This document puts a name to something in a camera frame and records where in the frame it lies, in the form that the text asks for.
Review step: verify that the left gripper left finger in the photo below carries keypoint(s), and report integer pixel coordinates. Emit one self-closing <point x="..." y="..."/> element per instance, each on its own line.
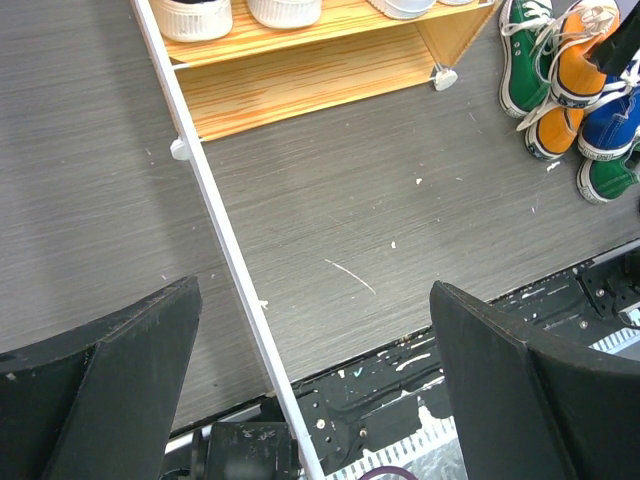
<point x="98" y="401"/>

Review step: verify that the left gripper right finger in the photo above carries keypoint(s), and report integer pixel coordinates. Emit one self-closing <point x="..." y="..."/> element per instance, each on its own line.
<point x="529" y="404"/>

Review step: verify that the white cabinet door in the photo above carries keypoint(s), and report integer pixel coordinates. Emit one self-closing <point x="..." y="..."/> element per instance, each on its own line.
<point x="226" y="236"/>

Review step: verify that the orange sneaker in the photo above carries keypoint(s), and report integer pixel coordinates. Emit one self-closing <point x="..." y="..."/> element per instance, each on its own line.
<point x="576" y="82"/>
<point x="550" y="137"/>

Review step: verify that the black white sneaker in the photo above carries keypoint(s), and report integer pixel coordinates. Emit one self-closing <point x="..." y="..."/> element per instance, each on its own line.
<point x="286" y="14"/>
<point x="193" y="21"/>

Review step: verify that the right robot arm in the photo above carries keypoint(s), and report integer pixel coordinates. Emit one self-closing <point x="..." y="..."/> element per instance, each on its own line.
<point x="613" y="55"/>

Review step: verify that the wooden shoe cabinet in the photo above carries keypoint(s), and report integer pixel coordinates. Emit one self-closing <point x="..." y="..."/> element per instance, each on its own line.
<point x="255" y="75"/>

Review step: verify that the green sneaker lower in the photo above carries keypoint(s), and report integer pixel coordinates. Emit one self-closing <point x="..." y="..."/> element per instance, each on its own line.
<point x="601" y="182"/>

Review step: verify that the green sneaker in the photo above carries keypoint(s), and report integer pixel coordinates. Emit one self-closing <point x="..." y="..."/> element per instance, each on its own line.
<point x="524" y="84"/>
<point x="601" y="182"/>

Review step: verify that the blue sneaker upper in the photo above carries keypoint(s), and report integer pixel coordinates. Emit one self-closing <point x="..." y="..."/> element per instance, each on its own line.
<point x="611" y="125"/>

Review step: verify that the green sneaker upper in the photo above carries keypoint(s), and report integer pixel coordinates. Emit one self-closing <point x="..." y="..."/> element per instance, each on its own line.
<point x="524" y="84"/>

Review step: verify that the white cable tray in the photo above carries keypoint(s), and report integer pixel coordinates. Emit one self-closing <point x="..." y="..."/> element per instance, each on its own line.
<point x="435" y="432"/>

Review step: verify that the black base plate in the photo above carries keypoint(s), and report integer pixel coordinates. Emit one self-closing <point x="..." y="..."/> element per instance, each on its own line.
<point x="372" y="401"/>

